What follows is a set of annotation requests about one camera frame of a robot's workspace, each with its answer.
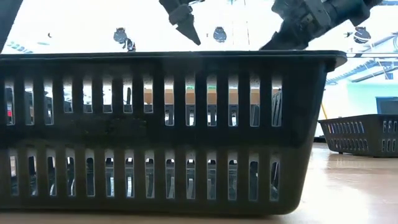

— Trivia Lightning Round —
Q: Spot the dark blue panel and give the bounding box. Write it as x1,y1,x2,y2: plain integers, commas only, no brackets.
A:
375,96,398,115

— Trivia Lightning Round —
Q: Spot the black plastic basket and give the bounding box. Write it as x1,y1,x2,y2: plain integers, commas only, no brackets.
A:
317,113,398,158
0,50,348,216

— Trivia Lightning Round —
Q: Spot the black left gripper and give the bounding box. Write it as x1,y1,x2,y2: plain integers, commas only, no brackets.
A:
158,0,201,47

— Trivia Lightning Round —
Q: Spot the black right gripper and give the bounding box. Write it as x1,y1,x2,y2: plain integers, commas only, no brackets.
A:
260,0,383,51

